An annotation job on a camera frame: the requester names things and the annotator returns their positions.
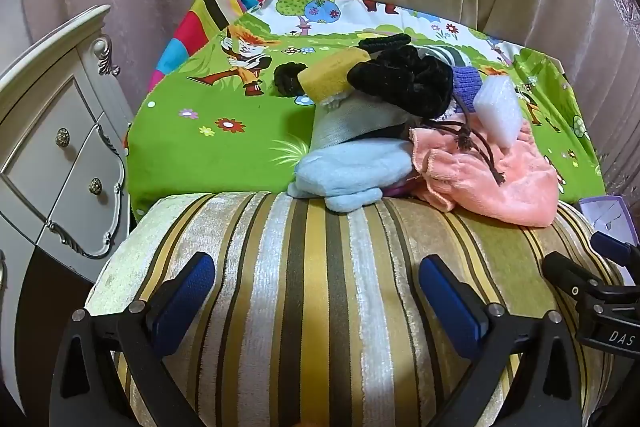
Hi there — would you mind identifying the purple knitted sock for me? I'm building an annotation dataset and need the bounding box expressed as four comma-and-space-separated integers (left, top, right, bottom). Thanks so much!
452, 66, 483, 113

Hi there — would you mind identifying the black knitted hat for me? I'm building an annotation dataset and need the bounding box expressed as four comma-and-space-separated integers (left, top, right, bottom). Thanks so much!
347, 34, 454, 119

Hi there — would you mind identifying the cartoon green bedsheet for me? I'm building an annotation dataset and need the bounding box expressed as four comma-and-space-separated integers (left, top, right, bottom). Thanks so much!
124, 0, 605, 216

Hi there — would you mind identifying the purple storage box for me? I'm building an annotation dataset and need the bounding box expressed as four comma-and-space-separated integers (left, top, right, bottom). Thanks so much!
578, 195, 639, 245

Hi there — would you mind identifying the yellow sponge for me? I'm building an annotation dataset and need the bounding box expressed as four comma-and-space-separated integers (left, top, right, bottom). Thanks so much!
297, 48, 371, 107

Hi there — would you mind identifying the white ornate dresser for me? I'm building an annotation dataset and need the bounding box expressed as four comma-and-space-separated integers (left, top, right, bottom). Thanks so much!
1, 4, 132, 409

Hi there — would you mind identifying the colourful striped blanket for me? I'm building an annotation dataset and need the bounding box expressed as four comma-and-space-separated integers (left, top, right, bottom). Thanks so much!
148, 0, 264, 92

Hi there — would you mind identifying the light blue plush toy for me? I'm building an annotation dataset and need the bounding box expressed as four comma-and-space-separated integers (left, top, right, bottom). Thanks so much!
286, 138, 413, 213

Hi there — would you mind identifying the white foam sponge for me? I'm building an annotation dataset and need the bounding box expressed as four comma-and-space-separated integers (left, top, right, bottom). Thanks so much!
473, 75, 523, 148

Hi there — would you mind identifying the grey knitted cloth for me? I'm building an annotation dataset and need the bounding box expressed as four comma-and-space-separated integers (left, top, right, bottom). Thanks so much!
309, 92, 418, 150

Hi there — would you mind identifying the pink fleece cloth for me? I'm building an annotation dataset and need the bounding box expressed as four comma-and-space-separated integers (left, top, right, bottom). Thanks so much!
409, 115, 559, 228

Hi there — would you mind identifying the dark brown pompom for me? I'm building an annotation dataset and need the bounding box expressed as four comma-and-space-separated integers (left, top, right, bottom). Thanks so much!
273, 62, 307, 98

